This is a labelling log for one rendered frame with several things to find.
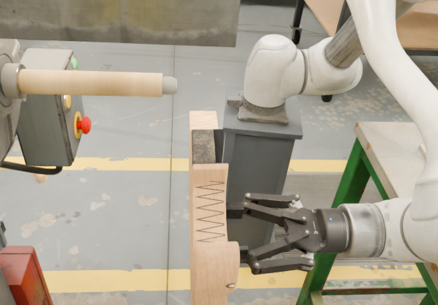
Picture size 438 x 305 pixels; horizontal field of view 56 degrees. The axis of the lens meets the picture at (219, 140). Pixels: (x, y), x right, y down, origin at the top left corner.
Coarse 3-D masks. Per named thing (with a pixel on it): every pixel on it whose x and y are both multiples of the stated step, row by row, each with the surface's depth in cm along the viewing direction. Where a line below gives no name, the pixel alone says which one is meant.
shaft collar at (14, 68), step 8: (8, 64) 53; (16, 64) 53; (8, 72) 52; (16, 72) 52; (8, 80) 52; (16, 80) 52; (8, 88) 52; (16, 88) 52; (8, 96) 53; (16, 96) 53; (24, 96) 55
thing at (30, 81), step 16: (32, 80) 53; (48, 80) 53; (64, 80) 53; (80, 80) 53; (96, 80) 53; (112, 80) 54; (128, 80) 54; (144, 80) 54; (160, 80) 54; (144, 96) 56; (160, 96) 56
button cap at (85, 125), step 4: (84, 116) 92; (84, 120) 90; (88, 120) 91; (76, 124) 91; (80, 124) 91; (84, 124) 90; (88, 124) 91; (80, 128) 91; (84, 128) 90; (88, 128) 91; (84, 132) 91; (88, 132) 92
